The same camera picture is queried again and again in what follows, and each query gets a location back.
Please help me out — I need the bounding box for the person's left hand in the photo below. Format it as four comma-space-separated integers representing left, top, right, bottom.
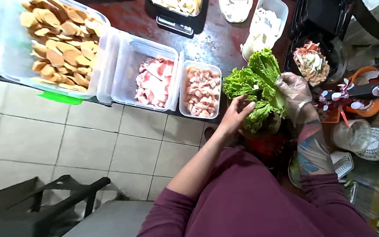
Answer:
219, 94, 256, 136

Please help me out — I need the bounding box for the person's right hand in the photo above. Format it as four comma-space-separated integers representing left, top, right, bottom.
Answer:
275, 72, 313, 127

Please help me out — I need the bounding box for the bunch of green lettuce leaves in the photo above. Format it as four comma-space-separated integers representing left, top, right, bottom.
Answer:
222, 48, 289, 134

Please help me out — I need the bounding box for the person's right forearm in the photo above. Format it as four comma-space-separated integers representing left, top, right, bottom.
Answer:
295, 103, 374, 237

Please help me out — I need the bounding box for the person's left forearm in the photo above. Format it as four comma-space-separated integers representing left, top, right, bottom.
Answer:
137, 127, 234, 237

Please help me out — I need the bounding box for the black bowl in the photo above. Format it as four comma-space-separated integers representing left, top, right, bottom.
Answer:
285, 31, 347, 87

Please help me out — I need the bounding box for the clear bowl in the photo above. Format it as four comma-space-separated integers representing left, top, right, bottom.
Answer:
238, 113, 282, 139

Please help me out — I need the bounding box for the small clear plastic tub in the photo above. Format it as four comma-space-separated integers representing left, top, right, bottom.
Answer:
179, 60, 222, 119

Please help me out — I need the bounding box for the pile of mixed meat, onion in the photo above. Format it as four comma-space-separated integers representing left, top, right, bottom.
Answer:
293, 41, 330, 87

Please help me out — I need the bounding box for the pile of pale meat chunks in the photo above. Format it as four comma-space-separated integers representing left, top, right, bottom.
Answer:
184, 66, 221, 118

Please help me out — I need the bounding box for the pile of white slices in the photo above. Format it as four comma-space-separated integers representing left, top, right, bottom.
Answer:
251, 7, 282, 52

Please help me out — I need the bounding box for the rectangular white plastic container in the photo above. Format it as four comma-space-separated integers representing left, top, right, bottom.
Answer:
241, 0, 289, 62

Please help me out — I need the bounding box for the black plastic lidded box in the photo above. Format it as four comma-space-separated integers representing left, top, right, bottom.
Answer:
290, 0, 354, 41

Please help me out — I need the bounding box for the clear container with greens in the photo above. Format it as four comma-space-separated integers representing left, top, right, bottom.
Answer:
288, 151, 303, 189

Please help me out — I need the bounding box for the round white-filled container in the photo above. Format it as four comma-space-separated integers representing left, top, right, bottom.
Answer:
218, 0, 253, 23

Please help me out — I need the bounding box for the pile of pink meat slices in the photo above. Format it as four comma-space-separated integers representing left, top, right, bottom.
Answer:
135, 57, 174, 108

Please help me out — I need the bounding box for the person's body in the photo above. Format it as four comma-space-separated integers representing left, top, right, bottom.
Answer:
183, 147, 377, 237

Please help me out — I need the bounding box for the clear plastic jar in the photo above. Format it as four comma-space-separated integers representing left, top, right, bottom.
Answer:
332, 118, 372, 153

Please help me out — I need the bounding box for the white rectangular plastic basket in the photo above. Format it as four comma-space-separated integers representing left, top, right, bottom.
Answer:
330, 151, 354, 180

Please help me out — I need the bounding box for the pile of pale yellow pieces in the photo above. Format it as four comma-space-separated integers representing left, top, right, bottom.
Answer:
153, 0, 202, 16

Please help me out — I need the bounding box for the medium clear plastic tub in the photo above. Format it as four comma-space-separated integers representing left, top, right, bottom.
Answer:
111, 31, 184, 112

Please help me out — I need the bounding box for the grey seat cushion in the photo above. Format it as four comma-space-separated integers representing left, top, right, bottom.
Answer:
62, 200, 155, 237

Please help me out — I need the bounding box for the pile of yellow-brown slices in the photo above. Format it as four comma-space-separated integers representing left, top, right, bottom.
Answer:
19, 0, 105, 93

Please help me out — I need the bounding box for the large clear green-latched tub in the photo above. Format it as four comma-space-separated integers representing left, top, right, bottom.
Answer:
0, 0, 120, 105

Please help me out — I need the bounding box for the orange round-handled container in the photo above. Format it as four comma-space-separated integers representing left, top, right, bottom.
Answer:
345, 65, 379, 118

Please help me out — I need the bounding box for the black chair frame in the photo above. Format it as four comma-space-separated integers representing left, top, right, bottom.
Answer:
0, 174, 112, 237

